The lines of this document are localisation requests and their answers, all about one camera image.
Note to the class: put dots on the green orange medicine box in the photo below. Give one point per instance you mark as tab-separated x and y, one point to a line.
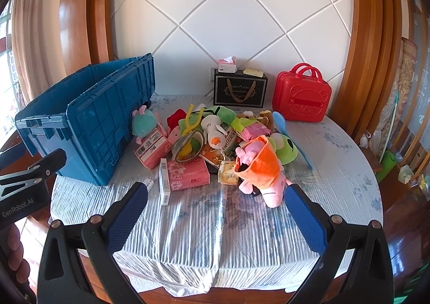
218	152

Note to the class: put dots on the pink tissue pack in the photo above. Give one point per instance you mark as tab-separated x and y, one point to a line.
226	64

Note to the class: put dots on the red plush toy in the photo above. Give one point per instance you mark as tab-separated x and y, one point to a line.
175	118

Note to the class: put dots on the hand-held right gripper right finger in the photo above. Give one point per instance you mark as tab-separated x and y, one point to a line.
305	220

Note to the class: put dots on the brown teddy bear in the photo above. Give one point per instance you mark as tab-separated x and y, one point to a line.
265	119

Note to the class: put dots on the wooden wall pillar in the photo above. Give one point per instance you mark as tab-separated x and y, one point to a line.
87	5
369	38

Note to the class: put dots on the beige curtain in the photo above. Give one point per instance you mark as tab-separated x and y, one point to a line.
37	38

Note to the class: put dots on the green plush toy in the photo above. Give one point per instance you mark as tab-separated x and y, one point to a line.
223	114

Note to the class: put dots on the black gift box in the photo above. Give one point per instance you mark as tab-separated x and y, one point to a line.
240	90

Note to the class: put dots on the pink floral tissue box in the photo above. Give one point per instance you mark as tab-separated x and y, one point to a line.
188	174

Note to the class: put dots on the pink box with white label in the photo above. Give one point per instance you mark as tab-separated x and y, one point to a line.
153	151

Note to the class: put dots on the yellow snack packet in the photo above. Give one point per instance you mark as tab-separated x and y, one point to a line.
228	173

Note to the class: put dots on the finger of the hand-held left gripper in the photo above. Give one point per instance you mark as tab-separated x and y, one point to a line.
50	161

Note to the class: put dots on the blue plastic crate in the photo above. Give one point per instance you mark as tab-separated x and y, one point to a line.
94	122

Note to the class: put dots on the green frog plush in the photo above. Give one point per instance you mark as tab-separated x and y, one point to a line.
287	149

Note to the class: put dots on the person's left hand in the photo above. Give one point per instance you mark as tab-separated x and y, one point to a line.
15	250

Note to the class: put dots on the small white box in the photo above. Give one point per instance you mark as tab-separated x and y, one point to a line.
149	184

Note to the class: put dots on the small yellow packet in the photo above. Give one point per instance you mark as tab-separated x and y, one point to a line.
252	72

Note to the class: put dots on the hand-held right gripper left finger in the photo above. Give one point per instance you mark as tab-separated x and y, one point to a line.
127	220

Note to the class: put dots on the pink plush in orange carrot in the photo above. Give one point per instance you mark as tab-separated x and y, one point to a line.
262	163

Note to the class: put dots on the teal plush toy pink ears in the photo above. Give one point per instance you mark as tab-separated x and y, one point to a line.
144	122

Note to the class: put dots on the white plush toy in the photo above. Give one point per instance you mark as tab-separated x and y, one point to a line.
215	132

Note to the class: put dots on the red plastic carry case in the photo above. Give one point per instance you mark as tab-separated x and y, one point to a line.
302	97

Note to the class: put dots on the narrow white box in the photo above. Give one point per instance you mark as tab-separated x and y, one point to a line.
164	183

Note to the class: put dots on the pink wipes packet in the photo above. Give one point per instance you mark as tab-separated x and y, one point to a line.
257	131

